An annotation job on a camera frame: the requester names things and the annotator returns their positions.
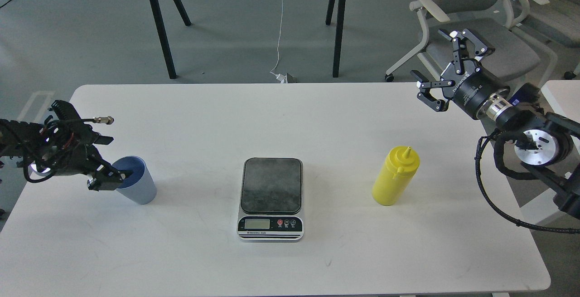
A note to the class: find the white power plug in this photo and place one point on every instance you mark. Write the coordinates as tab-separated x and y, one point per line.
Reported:
281	78

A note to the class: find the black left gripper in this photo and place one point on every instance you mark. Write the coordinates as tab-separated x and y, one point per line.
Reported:
67	148

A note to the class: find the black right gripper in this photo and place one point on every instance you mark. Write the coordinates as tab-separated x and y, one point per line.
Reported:
476	92

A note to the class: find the digital kitchen scale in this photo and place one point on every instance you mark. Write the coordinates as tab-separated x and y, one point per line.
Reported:
271	200

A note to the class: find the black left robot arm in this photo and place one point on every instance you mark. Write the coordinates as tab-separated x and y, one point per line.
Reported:
18	139

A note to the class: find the yellow squeeze bottle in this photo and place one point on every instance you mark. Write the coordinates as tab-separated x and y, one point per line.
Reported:
399	167

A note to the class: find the grey office chair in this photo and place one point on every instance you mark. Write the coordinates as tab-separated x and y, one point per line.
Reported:
556	20
513	57

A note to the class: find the blue plastic cup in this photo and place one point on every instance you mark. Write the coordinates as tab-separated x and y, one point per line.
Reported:
139	186

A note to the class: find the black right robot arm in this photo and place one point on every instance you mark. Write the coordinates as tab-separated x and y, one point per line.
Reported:
527	139

